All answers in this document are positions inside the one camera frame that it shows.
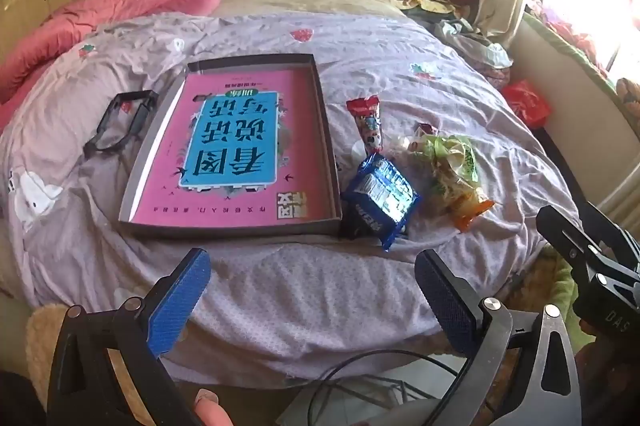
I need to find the white crumpled cloth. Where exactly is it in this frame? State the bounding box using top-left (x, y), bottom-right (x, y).
top-left (440, 19), bottom-right (513, 72)

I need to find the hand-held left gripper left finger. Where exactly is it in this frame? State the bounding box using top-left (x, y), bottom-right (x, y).
top-left (47, 249), bottom-right (221, 426)

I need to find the red snack packet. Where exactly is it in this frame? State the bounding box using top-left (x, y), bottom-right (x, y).
top-left (346, 95), bottom-right (387, 155)

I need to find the pink cardboard box tray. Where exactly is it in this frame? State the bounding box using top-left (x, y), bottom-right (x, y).
top-left (118, 53), bottom-right (343, 239)

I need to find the floral pink pillow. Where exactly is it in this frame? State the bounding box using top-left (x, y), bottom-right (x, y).
top-left (470, 56), bottom-right (512, 93)

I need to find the green window seat mat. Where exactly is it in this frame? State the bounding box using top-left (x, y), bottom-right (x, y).
top-left (522, 0), bottom-right (640, 107)

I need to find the orange snack packet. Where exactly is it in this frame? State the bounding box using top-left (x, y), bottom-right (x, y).
top-left (432, 179), bottom-right (496, 233)

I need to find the blue cookie packet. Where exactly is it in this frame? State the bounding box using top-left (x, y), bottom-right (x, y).
top-left (340, 153), bottom-right (421, 252)

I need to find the red plastic bag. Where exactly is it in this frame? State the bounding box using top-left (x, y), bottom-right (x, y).
top-left (500, 80), bottom-right (553, 129)

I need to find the person's left hand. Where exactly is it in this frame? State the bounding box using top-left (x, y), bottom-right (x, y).
top-left (194, 387), bottom-right (232, 426)

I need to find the pink quilt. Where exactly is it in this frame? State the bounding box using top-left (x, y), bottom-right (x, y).
top-left (0, 0), bottom-right (223, 127)

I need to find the clear small cake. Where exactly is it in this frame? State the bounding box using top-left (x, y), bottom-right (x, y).
top-left (397, 121), bottom-right (438, 157)

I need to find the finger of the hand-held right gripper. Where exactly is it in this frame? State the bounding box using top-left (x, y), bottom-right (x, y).
top-left (536, 203), bottom-right (640, 292)

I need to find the green snack packet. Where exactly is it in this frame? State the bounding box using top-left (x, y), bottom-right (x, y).
top-left (400, 133), bottom-right (483, 199)

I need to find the black plastic frame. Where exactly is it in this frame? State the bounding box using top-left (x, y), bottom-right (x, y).
top-left (84, 90), bottom-right (160, 158)

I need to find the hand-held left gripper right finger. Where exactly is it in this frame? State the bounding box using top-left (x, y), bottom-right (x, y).
top-left (415, 249), bottom-right (583, 426)

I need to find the black cable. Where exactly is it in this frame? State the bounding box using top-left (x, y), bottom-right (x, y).
top-left (307, 346), bottom-right (481, 426)

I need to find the purple printed duvet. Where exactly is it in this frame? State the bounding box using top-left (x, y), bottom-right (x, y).
top-left (0, 11), bottom-right (583, 389)

